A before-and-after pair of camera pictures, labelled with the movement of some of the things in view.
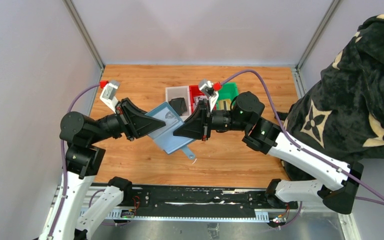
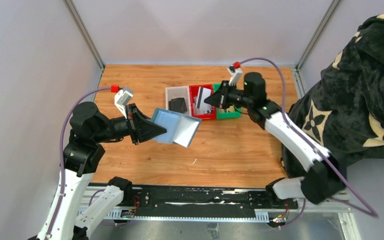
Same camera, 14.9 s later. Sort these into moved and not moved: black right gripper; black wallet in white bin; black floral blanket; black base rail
Moved: black right gripper
Not moved: black floral blanket; black wallet in white bin; black base rail
